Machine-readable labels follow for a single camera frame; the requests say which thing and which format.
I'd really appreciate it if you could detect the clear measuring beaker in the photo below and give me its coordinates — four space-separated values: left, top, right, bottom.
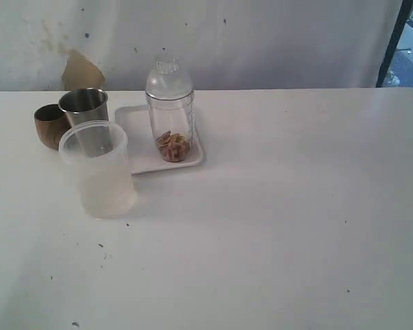
146 92 194 149

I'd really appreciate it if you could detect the clear plastic dome lid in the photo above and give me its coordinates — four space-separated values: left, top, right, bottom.
145 54 193 100

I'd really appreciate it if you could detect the translucent plastic container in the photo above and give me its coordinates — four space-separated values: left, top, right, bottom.
59 120 137 219

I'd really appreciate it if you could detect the stainless steel cup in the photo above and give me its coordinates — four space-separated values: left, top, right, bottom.
58 87 110 157

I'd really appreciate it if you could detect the brown wooden cup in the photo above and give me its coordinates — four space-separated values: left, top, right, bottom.
34 103 71 151

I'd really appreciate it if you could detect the white rectangular tray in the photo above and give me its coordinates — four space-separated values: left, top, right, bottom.
114 105 204 175

